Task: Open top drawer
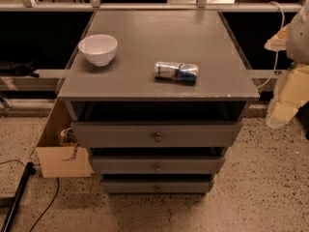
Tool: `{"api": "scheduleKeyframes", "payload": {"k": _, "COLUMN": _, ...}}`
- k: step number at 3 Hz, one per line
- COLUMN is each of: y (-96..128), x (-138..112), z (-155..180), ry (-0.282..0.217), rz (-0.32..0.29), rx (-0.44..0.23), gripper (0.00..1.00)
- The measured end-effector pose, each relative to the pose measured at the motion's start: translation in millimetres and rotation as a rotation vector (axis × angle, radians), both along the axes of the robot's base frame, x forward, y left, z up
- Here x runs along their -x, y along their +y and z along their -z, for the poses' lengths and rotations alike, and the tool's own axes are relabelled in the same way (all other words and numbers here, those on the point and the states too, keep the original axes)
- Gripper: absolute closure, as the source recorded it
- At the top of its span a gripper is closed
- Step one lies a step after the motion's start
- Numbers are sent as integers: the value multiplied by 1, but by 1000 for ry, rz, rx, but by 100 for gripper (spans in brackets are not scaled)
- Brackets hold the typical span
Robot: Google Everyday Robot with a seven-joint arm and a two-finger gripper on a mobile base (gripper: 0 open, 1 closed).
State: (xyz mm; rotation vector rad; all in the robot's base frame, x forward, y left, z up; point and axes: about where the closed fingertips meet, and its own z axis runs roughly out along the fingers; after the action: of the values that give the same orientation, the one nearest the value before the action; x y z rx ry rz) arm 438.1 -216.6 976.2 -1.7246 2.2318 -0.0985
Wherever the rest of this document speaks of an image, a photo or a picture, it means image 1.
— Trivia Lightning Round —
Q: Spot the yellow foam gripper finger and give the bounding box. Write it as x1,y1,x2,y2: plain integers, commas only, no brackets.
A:
266,63,309,129
265,24,290,51

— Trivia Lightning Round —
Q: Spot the grey top drawer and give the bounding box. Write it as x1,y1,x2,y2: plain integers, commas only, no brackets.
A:
71,122,242,148

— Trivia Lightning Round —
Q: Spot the grey drawer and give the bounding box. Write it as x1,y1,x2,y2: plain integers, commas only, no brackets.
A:
91,156,225,174
71,122,242,148
102,181,213,193

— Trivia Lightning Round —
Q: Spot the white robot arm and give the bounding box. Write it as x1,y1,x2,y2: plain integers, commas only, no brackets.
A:
265,2,309,129

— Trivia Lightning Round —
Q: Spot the grey drawer cabinet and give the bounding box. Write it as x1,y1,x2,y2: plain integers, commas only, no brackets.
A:
58,10,259,182

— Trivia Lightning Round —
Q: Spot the grey middle drawer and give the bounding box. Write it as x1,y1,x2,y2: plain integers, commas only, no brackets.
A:
91,156,225,174

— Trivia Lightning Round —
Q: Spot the grey bottom drawer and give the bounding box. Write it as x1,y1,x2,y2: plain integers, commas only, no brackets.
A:
102,181,213,193

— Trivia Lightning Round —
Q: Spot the open cardboard box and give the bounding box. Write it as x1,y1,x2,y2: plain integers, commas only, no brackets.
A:
36,101,93,178

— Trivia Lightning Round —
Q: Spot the crushed blue silver can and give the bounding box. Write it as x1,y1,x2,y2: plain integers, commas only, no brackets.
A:
154,62,199,83

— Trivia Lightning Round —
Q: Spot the white ceramic bowl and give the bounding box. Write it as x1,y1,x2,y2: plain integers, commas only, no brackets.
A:
78,34,118,67

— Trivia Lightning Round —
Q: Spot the crumpled paper in box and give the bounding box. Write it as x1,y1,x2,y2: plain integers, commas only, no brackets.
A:
58,128,78,146

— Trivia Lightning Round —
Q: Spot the black object on ledge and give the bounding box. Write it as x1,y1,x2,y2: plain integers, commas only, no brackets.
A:
0,61,40,78

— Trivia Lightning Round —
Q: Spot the black floor bar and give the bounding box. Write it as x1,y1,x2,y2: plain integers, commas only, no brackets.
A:
0,162,36,232

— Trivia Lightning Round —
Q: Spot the white hanging cable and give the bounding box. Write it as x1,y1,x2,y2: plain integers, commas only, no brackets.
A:
256,1,287,90

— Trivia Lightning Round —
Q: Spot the black floor cable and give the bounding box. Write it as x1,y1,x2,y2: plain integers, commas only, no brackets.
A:
0,159,61,232

